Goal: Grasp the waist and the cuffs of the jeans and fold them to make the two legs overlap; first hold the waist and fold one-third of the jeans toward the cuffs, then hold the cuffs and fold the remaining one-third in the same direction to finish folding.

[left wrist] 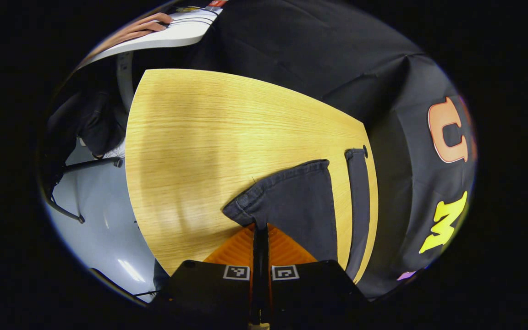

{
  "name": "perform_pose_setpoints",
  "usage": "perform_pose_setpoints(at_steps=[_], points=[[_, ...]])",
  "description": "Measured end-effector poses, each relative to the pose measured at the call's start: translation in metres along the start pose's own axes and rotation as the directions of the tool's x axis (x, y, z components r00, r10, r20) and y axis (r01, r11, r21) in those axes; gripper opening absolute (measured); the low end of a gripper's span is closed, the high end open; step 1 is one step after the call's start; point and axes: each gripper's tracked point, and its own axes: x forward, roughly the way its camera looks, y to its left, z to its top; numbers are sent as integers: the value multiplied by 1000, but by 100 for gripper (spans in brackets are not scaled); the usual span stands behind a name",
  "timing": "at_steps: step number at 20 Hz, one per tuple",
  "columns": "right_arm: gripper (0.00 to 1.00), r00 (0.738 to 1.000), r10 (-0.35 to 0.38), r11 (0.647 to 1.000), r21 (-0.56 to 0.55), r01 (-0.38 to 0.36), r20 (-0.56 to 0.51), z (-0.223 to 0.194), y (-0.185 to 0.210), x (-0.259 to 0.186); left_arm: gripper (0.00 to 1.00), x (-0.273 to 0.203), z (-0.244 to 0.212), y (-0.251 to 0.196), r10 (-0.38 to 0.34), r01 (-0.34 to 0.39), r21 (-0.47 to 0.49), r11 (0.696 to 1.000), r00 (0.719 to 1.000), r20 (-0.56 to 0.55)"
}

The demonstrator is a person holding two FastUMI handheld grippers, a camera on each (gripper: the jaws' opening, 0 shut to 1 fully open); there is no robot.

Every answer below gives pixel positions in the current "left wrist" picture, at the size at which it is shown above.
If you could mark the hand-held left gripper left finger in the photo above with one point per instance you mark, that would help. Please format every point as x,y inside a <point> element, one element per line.
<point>209,293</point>

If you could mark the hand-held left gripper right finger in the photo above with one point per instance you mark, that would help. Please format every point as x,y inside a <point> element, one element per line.
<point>310,293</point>

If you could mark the black jeans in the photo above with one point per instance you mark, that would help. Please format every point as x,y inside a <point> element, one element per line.
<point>291,206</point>

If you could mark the black chair base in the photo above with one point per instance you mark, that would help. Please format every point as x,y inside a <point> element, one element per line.
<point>94,163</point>

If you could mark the black backdrop cloth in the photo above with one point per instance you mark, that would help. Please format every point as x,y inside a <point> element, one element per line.
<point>291,46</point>

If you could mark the white desk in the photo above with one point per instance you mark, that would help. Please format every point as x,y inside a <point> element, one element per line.
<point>177,32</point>

